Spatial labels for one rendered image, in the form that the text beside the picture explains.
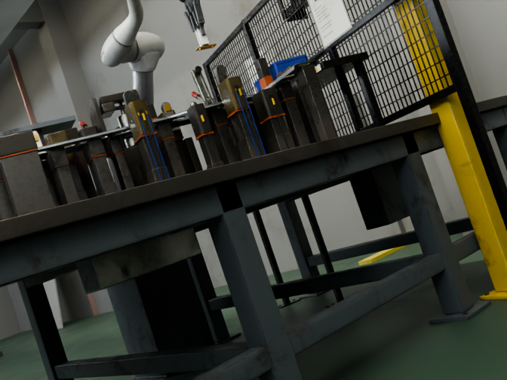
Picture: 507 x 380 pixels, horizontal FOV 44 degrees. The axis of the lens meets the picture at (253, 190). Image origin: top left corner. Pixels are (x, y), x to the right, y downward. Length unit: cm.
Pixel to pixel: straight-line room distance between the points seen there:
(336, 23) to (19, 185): 143
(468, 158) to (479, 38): 210
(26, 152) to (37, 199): 15
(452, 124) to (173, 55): 449
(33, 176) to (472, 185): 149
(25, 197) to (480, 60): 315
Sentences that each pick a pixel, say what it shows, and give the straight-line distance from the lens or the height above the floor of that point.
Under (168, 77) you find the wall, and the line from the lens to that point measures 661.
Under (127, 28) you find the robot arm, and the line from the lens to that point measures 286.
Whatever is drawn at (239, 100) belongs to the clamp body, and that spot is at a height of 96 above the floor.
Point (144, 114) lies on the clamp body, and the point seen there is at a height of 99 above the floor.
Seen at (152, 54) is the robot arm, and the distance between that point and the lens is 305.
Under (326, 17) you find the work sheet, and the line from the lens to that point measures 276.
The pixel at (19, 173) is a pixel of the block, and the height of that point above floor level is 91.
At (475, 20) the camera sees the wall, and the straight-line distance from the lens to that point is 438.
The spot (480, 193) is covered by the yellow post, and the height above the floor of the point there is 38.
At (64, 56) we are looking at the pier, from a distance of 806.
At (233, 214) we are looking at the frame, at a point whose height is 57.
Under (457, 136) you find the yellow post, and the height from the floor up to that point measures 59.
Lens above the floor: 54
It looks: 3 degrees up
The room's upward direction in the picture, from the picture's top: 19 degrees counter-clockwise
